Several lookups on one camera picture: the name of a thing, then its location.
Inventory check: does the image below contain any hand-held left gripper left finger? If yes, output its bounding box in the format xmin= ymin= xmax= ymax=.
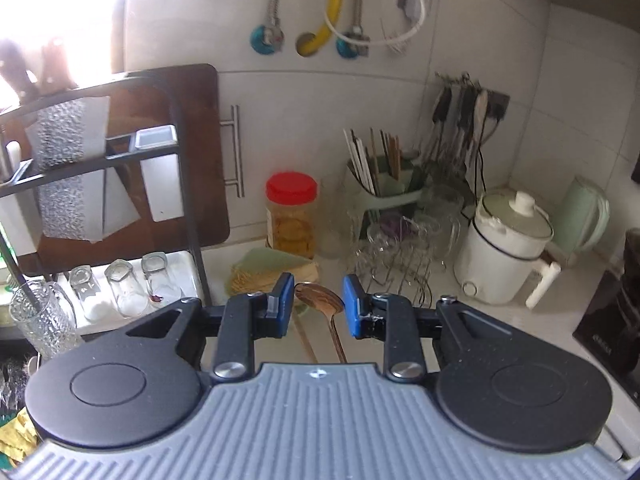
xmin=124 ymin=272 xmax=297 ymax=384

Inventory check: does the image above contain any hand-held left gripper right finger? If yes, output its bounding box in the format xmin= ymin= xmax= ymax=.
xmin=341 ymin=274 xmax=512 ymax=382

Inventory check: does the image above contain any copper spoon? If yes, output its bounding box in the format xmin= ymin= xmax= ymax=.
xmin=294 ymin=282 xmax=349 ymax=365

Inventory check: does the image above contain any bundle of dried yellow strips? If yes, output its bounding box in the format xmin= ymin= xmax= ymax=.
xmin=230 ymin=260 xmax=321 ymax=293

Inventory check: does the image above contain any green plastic basket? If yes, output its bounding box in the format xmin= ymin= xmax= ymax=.
xmin=225 ymin=246 xmax=321 ymax=296

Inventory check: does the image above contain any crystal goblet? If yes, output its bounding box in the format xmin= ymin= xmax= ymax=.
xmin=407 ymin=212 xmax=451 ymax=261
xmin=365 ymin=222 xmax=406 ymax=281

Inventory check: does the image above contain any red-lid plastic jar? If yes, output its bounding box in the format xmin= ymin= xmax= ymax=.
xmin=265 ymin=171 xmax=319 ymax=260

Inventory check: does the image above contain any purple lid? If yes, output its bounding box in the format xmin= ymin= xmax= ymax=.
xmin=377 ymin=212 xmax=416 ymax=241

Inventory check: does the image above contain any row of upturned glasses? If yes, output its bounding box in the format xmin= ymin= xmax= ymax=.
xmin=55 ymin=250 xmax=206 ymax=331

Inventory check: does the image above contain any green chopstick holder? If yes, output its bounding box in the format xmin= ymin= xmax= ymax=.
xmin=347 ymin=157 xmax=426 ymax=211

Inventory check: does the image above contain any clear drinking glass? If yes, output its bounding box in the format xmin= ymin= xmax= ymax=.
xmin=141 ymin=251 xmax=182 ymax=307
xmin=67 ymin=265 xmax=108 ymax=322
xmin=104 ymin=259 xmax=151 ymax=318

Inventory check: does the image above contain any black metal kitchen rack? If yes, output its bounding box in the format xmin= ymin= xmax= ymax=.
xmin=0 ymin=72 xmax=213 ymax=311

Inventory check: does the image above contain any clear glass jug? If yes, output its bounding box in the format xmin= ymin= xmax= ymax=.
xmin=422 ymin=184 xmax=471 ymax=241

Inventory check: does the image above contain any bunch of assorted chopsticks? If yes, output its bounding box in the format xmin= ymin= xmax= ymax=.
xmin=342 ymin=127 xmax=403 ymax=196

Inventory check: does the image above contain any dark wooden cutting board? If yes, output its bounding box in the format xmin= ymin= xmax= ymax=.
xmin=10 ymin=63 xmax=232 ymax=276

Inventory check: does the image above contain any white electric cooking pot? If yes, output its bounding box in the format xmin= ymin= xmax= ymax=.
xmin=454 ymin=190 xmax=562 ymax=310

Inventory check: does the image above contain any white rack holder box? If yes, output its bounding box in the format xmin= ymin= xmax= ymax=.
xmin=134 ymin=125 xmax=185 ymax=223

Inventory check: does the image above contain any plain steel cleaver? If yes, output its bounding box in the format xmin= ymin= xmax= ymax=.
xmin=102 ymin=160 xmax=143 ymax=241

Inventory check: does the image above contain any row of hanging kitchen tools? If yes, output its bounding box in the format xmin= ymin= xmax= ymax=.
xmin=422 ymin=72 xmax=493 ymax=181

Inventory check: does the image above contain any tall textured glass mug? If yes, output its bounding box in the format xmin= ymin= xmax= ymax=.
xmin=9 ymin=280 xmax=83 ymax=361

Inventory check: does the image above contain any green electric kettle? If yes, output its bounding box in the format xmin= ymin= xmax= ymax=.
xmin=550 ymin=175 xmax=612 ymax=261

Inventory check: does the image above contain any hammered steel cleaver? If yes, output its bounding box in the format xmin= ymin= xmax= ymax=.
xmin=25 ymin=100 xmax=111 ymax=241

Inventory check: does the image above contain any black induction cooker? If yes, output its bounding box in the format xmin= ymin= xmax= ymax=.
xmin=571 ymin=270 xmax=640 ymax=401

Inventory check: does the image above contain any white cutlery cup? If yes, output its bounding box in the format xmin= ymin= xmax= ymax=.
xmin=0 ymin=160 xmax=43 ymax=256

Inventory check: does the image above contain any black pot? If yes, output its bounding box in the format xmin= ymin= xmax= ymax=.
xmin=620 ymin=227 xmax=640 ymax=286

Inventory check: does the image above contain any yellow cloth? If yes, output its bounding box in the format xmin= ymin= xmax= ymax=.
xmin=0 ymin=407 xmax=41 ymax=466

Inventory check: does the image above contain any window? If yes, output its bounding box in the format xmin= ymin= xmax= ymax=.
xmin=0 ymin=0 xmax=131 ymax=111

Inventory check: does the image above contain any wire glass stand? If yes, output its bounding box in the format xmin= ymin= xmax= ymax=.
xmin=352 ymin=245 xmax=436 ymax=311

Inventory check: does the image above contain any steel bar handle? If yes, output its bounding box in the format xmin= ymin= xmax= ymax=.
xmin=218 ymin=104 xmax=246 ymax=200

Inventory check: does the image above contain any black power cable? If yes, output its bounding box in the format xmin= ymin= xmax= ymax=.
xmin=472 ymin=120 xmax=501 ymax=201

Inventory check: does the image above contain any black wall socket strip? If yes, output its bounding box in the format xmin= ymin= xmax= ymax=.
xmin=485 ymin=89 xmax=512 ymax=121

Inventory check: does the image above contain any blue pipe flange with hose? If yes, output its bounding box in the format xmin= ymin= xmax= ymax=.
xmin=250 ymin=0 xmax=288 ymax=53
xmin=336 ymin=0 xmax=371 ymax=58

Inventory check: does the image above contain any yellow gas hose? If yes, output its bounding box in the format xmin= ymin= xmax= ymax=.
xmin=295 ymin=0 xmax=346 ymax=57

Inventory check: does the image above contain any white cable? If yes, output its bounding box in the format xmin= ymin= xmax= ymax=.
xmin=325 ymin=0 xmax=431 ymax=56

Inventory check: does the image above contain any wooden-handled knife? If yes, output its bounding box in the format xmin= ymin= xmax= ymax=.
xmin=40 ymin=37 xmax=76 ymax=93

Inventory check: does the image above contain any dark-handled knife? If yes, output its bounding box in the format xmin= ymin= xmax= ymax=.
xmin=0 ymin=40 xmax=38 ymax=106

